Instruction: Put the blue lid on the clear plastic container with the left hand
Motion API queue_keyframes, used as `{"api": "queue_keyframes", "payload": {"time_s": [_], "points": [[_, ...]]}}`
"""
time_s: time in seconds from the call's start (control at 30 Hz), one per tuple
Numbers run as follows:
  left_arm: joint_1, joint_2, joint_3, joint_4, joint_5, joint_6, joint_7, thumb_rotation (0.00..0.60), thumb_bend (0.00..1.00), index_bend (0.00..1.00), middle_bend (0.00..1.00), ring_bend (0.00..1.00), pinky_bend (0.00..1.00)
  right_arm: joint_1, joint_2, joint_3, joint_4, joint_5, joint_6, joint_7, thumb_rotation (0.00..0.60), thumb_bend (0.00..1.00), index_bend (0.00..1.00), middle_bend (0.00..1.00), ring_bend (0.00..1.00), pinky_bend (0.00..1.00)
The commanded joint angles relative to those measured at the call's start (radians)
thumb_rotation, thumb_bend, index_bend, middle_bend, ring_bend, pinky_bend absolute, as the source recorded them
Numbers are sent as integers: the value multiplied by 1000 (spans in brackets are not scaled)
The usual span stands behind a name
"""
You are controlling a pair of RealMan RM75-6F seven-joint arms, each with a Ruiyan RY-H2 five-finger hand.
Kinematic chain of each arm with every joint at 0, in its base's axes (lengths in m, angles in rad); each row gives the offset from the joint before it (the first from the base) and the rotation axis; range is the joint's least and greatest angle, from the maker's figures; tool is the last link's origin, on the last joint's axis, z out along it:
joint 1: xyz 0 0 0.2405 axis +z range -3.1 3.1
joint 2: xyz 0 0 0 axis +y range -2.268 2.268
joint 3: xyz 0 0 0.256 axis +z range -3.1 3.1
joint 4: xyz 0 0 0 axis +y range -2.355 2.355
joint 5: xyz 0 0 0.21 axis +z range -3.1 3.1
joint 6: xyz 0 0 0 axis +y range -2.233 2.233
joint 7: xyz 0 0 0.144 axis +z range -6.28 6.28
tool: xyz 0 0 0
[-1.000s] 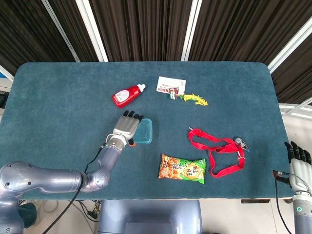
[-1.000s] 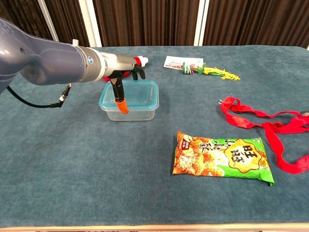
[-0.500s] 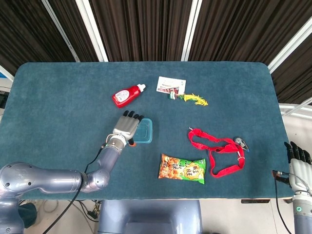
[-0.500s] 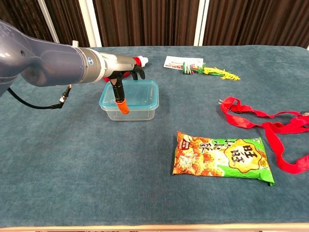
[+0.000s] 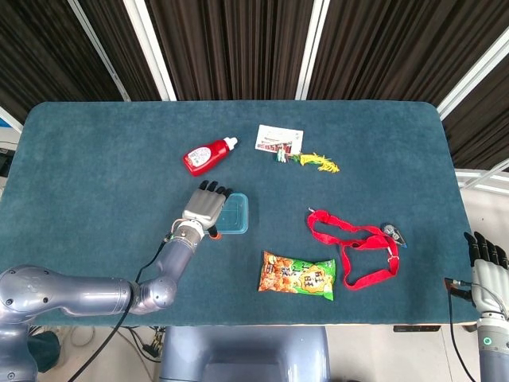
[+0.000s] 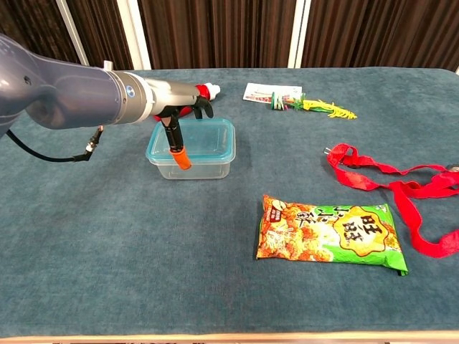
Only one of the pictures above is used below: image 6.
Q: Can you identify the teal plastic container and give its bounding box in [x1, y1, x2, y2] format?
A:
[145, 118, 237, 166]

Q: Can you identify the clear plastic container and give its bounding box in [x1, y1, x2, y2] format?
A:
[152, 153, 236, 180]

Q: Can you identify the red lanyard strap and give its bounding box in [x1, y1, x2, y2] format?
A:
[324, 143, 459, 259]

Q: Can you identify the red ketchup squeeze bottle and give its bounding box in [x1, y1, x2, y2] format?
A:
[153, 82, 221, 122]

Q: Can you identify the yellow tassel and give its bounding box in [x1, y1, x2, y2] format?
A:
[303, 99, 358, 120]

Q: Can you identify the colourful clip bundle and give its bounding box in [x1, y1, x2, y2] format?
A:
[269, 91, 306, 112]

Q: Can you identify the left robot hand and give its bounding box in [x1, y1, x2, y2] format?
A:
[152, 80, 215, 171]

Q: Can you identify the dark brown curtain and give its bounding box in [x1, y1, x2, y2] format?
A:
[0, 0, 84, 72]
[66, 0, 134, 71]
[301, 0, 459, 72]
[138, 0, 298, 70]

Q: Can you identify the thin grey frame post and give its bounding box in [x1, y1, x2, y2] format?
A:
[55, 0, 92, 71]

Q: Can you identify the teal table cloth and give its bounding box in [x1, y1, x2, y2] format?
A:
[0, 67, 459, 338]

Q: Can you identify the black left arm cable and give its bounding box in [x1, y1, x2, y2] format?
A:
[6, 125, 105, 164]

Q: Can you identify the white printed card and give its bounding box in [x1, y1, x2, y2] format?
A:
[242, 82, 303, 105]

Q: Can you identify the green orange snack bag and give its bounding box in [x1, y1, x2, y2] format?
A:
[255, 194, 410, 277]

